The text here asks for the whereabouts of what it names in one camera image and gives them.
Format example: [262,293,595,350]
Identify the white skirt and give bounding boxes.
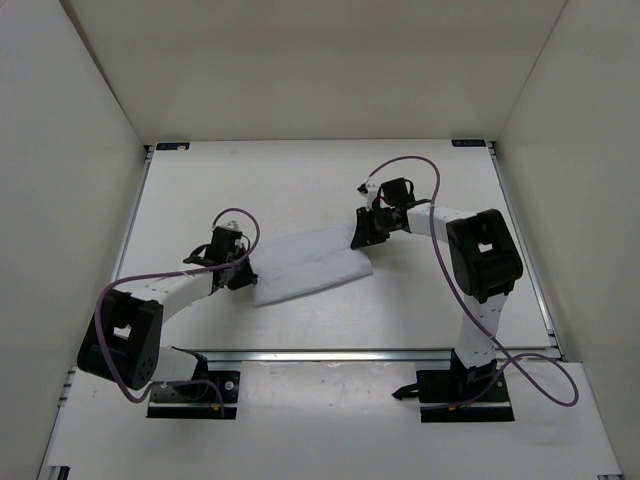
[250,224,373,307]

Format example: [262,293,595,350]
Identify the aluminium rail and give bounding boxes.
[197,349,451,363]

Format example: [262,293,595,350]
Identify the blue label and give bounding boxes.
[451,139,486,148]
[155,142,190,151]

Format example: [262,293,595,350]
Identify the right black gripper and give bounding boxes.
[351,206,396,250]

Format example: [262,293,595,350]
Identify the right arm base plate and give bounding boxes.
[392,361,515,424]

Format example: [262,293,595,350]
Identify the right blue label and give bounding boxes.
[451,139,486,148]

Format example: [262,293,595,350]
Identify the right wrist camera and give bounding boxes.
[357,183,381,211]

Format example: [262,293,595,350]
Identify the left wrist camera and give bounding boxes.
[222,221,241,232]

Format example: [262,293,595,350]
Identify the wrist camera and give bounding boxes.
[222,221,241,232]
[357,183,381,211]

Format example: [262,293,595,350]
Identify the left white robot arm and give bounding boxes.
[77,222,258,398]

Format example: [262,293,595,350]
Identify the left blue label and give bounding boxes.
[155,142,190,151]

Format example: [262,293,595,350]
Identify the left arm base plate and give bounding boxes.
[146,370,241,420]

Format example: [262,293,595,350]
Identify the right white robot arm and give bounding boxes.
[351,177,523,401]

